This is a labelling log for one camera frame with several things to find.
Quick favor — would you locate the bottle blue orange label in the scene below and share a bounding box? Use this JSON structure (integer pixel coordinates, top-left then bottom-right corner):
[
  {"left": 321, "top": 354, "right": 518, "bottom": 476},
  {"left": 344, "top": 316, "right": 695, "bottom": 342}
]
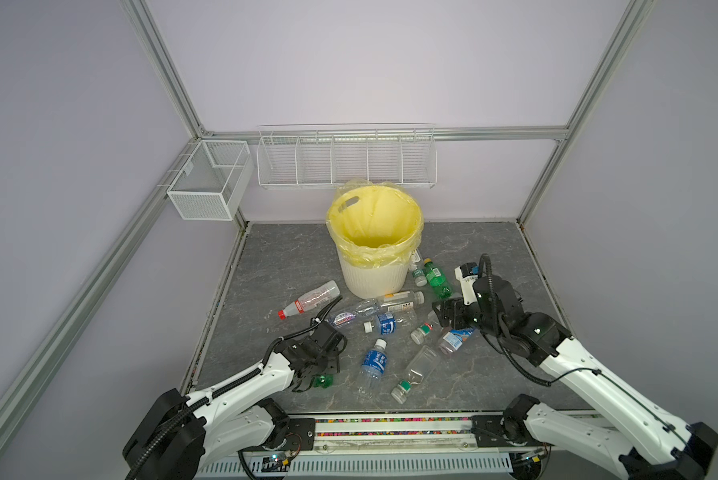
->
[{"left": 437, "top": 327, "right": 475, "bottom": 357}]

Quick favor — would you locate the square bottle sunflower label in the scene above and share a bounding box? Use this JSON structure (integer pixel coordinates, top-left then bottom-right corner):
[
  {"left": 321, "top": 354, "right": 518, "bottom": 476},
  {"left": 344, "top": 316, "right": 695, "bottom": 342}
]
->
[{"left": 410, "top": 311, "right": 444, "bottom": 345}]

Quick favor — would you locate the tall bottle blue label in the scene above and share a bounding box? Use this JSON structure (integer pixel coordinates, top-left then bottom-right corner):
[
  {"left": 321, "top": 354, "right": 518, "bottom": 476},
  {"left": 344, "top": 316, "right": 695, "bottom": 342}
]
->
[{"left": 358, "top": 338, "right": 388, "bottom": 396}]

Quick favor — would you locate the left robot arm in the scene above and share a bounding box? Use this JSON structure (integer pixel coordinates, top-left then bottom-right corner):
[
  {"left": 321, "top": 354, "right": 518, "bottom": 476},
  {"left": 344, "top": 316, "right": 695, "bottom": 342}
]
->
[{"left": 123, "top": 323, "right": 347, "bottom": 479}]

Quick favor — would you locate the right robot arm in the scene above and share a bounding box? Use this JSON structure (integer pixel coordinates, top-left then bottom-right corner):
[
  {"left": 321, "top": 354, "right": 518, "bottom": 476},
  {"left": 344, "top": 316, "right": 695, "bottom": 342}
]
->
[{"left": 434, "top": 263, "right": 718, "bottom": 479}]

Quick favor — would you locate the white plastic bin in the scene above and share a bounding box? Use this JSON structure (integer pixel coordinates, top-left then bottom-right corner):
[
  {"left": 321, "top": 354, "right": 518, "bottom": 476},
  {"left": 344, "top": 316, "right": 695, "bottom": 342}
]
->
[{"left": 336, "top": 247, "right": 412, "bottom": 299}]

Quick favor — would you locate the yellow bin liner bag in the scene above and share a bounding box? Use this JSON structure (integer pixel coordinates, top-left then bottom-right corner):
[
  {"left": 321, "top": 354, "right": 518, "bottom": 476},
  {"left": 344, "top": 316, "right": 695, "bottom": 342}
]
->
[{"left": 325, "top": 179, "right": 425, "bottom": 269}]

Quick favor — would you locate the green bottle yellow cap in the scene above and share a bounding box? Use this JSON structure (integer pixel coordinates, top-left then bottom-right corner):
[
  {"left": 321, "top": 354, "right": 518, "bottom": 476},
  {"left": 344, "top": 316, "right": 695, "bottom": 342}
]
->
[{"left": 423, "top": 258, "right": 453, "bottom": 300}]

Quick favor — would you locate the clear bottle green cap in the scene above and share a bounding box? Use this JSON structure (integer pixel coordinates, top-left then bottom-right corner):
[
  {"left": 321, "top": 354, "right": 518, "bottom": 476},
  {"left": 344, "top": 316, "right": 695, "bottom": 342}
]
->
[{"left": 409, "top": 250, "right": 427, "bottom": 287}]

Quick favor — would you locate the clear bottle orange label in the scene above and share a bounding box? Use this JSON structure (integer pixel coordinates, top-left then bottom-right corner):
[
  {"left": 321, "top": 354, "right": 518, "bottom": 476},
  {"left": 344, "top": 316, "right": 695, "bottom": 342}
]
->
[{"left": 377, "top": 291, "right": 425, "bottom": 311}]

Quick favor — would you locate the square clear bottle green label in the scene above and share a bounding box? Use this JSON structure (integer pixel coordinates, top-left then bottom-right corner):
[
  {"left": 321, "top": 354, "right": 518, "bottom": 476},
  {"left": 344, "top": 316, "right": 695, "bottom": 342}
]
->
[{"left": 391, "top": 346, "right": 441, "bottom": 405}]

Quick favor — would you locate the clear bottle purple label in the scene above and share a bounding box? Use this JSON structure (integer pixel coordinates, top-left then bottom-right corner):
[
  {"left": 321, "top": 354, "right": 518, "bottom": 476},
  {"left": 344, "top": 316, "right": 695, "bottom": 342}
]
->
[{"left": 329, "top": 298, "right": 381, "bottom": 328}]

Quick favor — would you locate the clear bottle red cap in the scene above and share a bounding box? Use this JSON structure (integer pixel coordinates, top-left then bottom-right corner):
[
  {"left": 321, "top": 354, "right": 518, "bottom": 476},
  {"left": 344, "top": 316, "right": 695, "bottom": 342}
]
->
[{"left": 278, "top": 280, "right": 340, "bottom": 320}]

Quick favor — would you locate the small white mesh basket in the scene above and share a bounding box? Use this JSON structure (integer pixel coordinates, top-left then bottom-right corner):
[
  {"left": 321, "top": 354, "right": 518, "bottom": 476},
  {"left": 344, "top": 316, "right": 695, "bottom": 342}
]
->
[{"left": 167, "top": 140, "right": 254, "bottom": 221}]

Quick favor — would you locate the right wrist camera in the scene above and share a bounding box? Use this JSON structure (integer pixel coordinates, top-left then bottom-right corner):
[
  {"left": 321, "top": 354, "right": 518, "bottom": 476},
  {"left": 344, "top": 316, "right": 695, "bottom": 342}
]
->
[{"left": 454, "top": 262, "right": 479, "bottom": 306}]

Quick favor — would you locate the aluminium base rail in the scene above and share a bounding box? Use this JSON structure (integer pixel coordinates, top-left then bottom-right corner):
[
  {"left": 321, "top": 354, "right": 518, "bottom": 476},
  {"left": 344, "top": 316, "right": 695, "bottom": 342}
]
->
[{"left": 142, "top": 407, "right": 636, "bottom": 480}]

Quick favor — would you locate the long white wire basket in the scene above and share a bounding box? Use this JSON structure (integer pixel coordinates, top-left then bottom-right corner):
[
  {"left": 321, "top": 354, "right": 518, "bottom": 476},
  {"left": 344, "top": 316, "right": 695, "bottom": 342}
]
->
[{"left": 256, "top": 123, "right": 438, "bottom": 189}]

